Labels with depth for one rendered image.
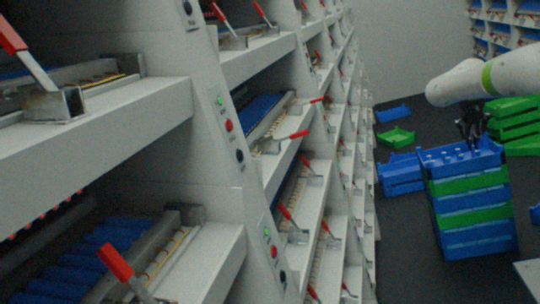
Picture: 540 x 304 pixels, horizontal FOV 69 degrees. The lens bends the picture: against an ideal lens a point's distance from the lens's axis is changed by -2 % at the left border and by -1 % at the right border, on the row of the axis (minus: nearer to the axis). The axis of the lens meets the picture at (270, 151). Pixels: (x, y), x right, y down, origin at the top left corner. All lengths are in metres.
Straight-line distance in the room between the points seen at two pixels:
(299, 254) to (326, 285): 0.24
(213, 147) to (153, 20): 0.16
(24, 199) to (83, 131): 0.07
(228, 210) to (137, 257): 0.13
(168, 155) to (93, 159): 0.20
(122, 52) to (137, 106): 0.14
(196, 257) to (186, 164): 0.12
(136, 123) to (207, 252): 0.18
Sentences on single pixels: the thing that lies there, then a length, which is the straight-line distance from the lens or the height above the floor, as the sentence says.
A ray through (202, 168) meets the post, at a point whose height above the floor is 1.02.
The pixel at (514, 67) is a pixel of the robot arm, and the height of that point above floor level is 0.90.
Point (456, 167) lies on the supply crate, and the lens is 1.75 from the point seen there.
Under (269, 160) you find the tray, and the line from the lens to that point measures 0.70.
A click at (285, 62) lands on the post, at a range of 1.15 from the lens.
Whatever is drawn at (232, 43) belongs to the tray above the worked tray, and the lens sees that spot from 0.70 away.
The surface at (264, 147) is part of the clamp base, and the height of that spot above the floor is 0.96.
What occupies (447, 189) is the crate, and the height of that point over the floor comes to 0.34.
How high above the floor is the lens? 1.15
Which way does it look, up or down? 16 degrees down
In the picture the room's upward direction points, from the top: 18 degrees counter-clockwise
